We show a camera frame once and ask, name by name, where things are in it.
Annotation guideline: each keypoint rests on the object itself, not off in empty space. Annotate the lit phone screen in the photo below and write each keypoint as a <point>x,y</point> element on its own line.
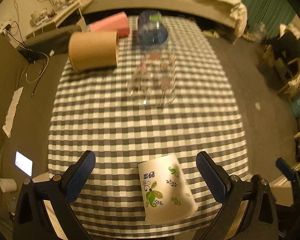
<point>23,163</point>

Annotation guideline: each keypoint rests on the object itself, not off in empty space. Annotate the white wall power strip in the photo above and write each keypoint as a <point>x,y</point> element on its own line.
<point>5,26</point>

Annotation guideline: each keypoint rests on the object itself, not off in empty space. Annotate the wooden chair with clothes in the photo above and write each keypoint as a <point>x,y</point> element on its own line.
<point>280,60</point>

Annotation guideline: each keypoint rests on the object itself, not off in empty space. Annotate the checkered tablecloth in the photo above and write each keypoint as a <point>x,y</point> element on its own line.
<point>93,111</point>

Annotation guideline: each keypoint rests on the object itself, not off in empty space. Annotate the brown kraft paper cup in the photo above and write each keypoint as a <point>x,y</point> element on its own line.
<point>92,50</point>

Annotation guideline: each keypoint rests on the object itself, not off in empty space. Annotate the pink paper cup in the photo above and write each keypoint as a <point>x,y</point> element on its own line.
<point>118,22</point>

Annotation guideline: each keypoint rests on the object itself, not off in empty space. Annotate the green curtain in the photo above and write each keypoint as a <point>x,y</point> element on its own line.
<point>272,13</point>

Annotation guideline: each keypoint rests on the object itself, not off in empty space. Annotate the white paper scrap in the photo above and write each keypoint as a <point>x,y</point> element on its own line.
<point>257,106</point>

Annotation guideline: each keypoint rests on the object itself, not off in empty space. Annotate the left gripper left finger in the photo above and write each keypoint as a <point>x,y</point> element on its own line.
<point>31,219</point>

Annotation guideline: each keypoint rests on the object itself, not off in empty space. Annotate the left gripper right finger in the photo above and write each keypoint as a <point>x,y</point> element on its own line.
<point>259,220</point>

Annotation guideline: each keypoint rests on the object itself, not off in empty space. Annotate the white nightstand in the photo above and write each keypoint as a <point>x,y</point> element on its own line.
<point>71,15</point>

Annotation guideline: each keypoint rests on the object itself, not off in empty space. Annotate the clear glass cup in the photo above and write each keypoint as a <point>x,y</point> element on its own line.
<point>153,81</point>

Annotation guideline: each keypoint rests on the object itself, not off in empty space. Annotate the green slipper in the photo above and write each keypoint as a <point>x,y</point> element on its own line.
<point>211,33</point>

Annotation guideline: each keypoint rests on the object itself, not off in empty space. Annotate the white cup on floor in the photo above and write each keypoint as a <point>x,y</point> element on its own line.
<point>8,185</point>

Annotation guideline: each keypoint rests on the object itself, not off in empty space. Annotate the teal plastic basket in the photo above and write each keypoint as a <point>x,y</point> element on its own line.
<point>295,105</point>

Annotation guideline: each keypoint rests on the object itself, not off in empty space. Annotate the white floral paper cup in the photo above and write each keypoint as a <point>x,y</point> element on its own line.
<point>166,195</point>

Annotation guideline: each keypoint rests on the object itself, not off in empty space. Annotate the dark grey sofa cushion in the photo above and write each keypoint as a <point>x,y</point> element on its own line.
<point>56,40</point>

